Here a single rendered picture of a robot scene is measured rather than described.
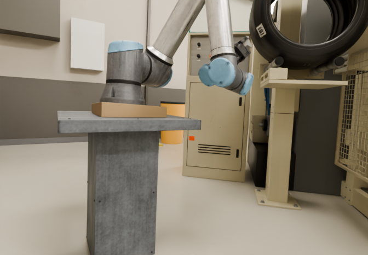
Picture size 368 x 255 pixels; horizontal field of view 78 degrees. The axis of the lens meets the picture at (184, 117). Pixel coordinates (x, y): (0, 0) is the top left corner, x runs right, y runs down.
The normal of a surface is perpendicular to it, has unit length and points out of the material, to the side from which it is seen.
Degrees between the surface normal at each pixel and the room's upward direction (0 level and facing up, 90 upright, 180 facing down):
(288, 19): 90
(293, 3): 90
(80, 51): 90
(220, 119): 90
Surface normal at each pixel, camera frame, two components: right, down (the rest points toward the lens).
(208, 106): -0.20, 0.06
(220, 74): -0.51, 0.05
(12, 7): 0.49, 0.08
